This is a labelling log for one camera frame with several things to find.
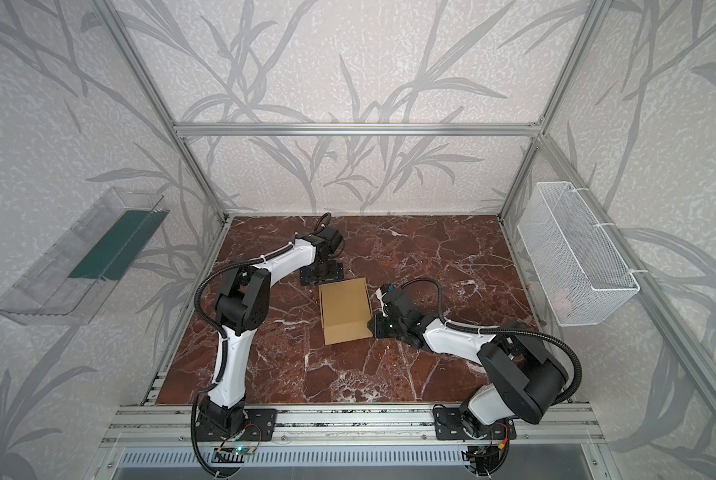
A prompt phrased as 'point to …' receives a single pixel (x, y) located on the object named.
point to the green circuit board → (243, 450)
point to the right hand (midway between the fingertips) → (369, 315)
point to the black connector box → (482, 460)
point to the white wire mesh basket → (577, 269)
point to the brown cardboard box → (345, 310)
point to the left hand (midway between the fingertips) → (333, 272)
